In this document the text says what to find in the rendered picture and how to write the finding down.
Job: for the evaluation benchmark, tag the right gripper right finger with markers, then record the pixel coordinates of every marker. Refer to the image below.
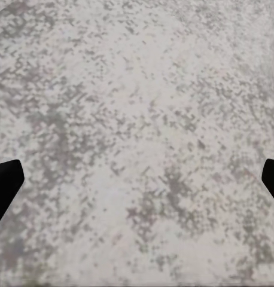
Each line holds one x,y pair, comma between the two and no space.
268,175

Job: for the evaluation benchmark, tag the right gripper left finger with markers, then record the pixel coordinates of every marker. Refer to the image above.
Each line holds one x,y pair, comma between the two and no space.
11,179

